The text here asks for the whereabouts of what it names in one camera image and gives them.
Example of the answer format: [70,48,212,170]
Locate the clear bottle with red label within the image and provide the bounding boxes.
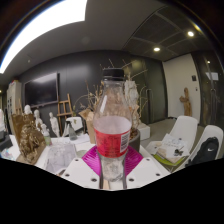
[92,68,133,183]

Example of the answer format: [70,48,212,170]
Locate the golden carved relief sculpture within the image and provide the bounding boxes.
[11,113,48,165]

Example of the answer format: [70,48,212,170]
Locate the white plaster bust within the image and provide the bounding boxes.
[123,79,140,131]

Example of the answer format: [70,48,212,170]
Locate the tall wooden figure sculpture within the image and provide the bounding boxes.
[179,87,194,117]

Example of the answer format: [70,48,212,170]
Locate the white chair with books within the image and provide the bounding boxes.
[146,115,200,173]

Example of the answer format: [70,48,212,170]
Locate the printed newspaper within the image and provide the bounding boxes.
[43,141,78,174]

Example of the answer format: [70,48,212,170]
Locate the long white ceiling light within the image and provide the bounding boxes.
[0,0,88,74]

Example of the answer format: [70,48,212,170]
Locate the wooden easel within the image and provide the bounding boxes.
[56,93,75,134]

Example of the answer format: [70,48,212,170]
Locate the dried plant in grey pot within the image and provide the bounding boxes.
[73,59,151,154]

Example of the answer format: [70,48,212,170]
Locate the white plaster figurines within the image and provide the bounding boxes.
[23,104,61,138]

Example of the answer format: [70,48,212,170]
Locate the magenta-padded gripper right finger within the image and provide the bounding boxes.
[123,145,172,190]

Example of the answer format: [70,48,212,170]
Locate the white cabinet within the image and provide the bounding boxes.
[5,79,24,116]

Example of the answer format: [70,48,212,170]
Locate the stack of books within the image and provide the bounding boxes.
[154,133,191,164]

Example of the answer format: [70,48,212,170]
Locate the dark spray bottle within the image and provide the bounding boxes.
[67,119,78,141]

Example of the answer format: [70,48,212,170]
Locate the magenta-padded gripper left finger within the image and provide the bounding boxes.
[63,145,103,190]

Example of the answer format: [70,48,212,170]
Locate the ceiling spot lights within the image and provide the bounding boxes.
[151,29,213,65]

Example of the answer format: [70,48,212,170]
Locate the black wall screen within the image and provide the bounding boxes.
[23,72,60,108]

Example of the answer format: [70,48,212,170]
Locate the small pale green bottle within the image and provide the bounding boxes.
[41,123,53,147]

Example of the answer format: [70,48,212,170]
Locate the white chair backrest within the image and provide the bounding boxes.
[63,116,84,136]

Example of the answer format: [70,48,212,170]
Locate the brown cardboard box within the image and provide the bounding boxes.
[78,108,98,144]

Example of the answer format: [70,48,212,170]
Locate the white chair with backpack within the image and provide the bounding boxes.
[184,124,224,168]

